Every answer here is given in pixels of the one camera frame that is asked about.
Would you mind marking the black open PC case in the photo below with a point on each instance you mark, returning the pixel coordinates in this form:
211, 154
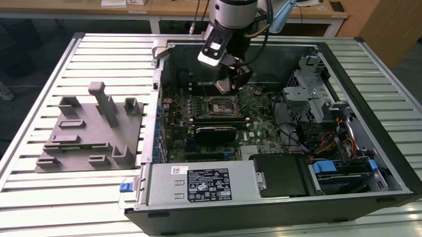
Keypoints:
230, 219

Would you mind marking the wooden cabinet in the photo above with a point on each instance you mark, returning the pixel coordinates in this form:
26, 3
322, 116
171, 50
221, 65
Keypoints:
389, 24

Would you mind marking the silver chipset heatsink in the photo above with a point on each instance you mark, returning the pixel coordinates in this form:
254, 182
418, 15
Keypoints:
249, 151

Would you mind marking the CPU socket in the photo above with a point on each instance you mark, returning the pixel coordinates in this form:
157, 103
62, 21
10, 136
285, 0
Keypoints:
219, 106

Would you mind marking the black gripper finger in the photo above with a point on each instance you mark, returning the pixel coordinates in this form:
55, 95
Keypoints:
243, 81

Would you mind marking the black plastic shroud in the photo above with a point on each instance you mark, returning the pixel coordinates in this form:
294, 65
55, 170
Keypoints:
283, 175

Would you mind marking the wooden desk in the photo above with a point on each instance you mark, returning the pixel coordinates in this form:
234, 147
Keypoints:
66, 10

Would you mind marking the blue disk carrier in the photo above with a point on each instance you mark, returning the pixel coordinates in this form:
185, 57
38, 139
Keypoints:
323, 168

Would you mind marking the silver power supply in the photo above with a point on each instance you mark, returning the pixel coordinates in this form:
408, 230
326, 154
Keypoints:
165, 190

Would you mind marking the white paper sheet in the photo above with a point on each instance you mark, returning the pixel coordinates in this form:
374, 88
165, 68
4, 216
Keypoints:
114, 3

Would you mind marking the blue case latch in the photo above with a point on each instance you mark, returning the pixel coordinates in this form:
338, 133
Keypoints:
124, 187

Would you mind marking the green motherboard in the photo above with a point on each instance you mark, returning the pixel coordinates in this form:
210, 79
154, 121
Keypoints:
263, 145

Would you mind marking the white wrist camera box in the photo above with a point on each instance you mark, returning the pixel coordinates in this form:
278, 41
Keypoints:
209, 60

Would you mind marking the grey plastic cage latch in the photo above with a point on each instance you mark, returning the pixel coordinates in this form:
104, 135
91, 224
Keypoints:
335, 107

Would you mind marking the small white box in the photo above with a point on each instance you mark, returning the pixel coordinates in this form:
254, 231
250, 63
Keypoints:
137, 2

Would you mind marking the silver disk bay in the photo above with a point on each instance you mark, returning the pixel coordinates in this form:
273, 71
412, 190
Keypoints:
380, 182

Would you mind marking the silver metal drive cage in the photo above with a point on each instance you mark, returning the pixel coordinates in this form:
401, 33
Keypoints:
306, 93

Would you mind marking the small black desk item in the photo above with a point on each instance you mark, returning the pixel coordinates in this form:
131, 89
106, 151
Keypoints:
337, 6

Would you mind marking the black expansion slot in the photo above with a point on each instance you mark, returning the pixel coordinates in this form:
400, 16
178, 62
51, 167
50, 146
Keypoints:
205, 156

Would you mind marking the black graphics card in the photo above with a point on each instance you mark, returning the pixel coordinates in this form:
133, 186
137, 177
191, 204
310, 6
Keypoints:
214, 137

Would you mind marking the silver CPU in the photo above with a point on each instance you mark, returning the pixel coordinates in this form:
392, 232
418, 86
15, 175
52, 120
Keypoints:
222, 86

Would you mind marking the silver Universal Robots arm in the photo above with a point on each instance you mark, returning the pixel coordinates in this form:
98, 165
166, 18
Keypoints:
234, 12

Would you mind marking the grey case side latch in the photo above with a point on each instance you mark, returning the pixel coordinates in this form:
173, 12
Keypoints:
159, 48

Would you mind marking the grey parts rack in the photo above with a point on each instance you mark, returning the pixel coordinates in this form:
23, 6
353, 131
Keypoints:
95, 148

